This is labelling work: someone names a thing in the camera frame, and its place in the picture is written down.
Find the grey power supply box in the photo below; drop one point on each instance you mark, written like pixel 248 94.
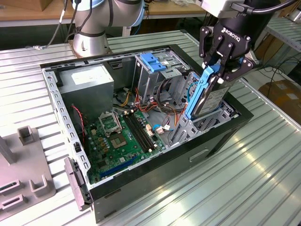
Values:
pixel 87 99

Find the metal drive cage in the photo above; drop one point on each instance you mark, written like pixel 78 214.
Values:
pixel 145 82

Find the long wooden desk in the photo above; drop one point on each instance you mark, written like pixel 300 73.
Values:
pixel 164 9

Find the black open PC case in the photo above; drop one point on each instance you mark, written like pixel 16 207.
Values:
pixel 164 169

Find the blue expansion slot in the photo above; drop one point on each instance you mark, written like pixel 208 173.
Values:
pixel 117 167

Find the metal slat side table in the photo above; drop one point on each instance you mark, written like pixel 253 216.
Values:
pixel 287 33

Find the blue plastic drive latch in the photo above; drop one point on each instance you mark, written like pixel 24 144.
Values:
pixel 150 62

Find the silver metal cylinder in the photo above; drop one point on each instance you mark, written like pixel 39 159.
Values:
pixel 295 16

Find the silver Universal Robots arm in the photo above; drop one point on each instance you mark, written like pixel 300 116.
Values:
pixel 94 40

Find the black RAM slot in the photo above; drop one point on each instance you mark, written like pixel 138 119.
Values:
pixel 144 130
pixel 138 135

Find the CPU socket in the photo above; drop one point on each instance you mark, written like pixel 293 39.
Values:
pixel 119 142

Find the green motherboard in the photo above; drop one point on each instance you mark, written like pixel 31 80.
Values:
pixel 110 155

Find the grey parts rack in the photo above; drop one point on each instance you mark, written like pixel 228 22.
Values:
pixel 28 164

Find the perforated metal disk bay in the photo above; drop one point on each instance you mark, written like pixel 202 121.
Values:
pixel 211 122

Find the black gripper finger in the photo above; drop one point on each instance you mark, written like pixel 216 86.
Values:
pixel 207 40
pixel 242 68

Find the brown cardboard box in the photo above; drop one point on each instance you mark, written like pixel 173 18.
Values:
pixel 282 94

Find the hard disk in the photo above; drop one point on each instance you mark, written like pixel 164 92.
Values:
pixel 207 101

